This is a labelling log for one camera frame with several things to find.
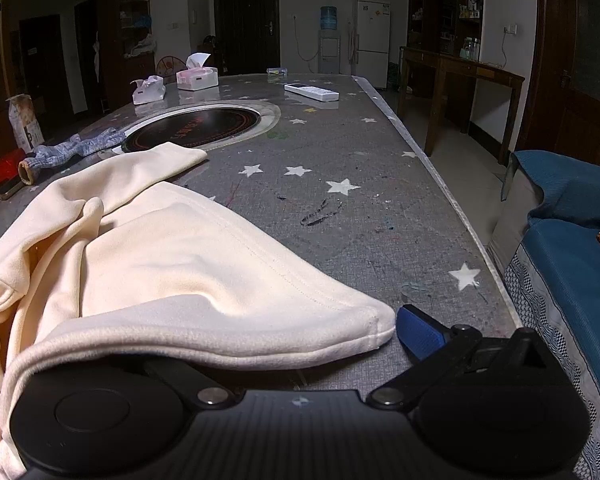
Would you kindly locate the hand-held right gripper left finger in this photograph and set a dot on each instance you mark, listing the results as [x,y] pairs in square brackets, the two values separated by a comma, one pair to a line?
[202,391]

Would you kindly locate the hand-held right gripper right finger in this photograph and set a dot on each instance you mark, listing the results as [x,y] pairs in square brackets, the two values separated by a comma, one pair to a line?
[420,332]

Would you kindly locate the cream knit garment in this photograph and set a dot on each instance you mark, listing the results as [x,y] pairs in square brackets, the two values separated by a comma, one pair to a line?
[180,260]

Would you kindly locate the sofa with blue cover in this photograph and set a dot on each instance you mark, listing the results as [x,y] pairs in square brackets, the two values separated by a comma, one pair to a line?
[570,280]

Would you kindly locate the blue cushion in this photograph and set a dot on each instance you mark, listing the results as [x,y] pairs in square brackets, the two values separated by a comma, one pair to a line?
[565,185]

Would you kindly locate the white remote control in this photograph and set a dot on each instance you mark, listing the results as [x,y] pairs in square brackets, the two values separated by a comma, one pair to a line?
[310,91]

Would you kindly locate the round black induction cooktop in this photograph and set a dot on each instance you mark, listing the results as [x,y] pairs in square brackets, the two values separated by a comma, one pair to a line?
[200,125]

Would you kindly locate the brown wooden glazed door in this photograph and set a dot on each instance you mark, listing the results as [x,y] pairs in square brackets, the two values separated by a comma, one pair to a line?
[570,110]

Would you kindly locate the brown wooden desk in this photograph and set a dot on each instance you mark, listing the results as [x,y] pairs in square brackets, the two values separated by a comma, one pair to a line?
[460,66]

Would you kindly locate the glass jar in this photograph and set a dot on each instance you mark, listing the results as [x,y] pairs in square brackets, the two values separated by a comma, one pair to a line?
[470,48]

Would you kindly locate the white water dispenser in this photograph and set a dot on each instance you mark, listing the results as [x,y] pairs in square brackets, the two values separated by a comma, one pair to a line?
[329,52]

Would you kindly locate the white refrigerator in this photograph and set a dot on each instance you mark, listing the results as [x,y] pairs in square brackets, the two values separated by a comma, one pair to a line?
[372,40]

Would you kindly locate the red plastic stool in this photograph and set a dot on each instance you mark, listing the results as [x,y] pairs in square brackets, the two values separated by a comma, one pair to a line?
[0,167]

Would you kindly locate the white tissue holder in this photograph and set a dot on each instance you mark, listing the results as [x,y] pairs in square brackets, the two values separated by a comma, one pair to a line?
[147,92]

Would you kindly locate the pink white tissue box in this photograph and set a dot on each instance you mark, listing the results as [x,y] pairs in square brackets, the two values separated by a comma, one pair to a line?
[197,78]

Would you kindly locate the printed paper bag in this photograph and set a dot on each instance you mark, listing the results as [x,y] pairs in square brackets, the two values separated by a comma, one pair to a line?
[25,125]

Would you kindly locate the round electric fan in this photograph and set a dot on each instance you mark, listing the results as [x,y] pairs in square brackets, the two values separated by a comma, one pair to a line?
[170,67]

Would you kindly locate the blue water bottle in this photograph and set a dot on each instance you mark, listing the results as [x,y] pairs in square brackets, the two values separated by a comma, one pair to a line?
[329,18]

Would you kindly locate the dark wooden shelf cabinet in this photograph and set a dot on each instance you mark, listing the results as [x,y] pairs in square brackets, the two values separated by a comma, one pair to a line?
[432,0]

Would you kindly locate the dark entrance door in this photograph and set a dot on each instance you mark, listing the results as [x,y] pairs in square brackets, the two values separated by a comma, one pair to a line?
[245,20]

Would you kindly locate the tall wooden display cabinet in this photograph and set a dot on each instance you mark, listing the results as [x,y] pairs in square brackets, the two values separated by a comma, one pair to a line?
[110,35]

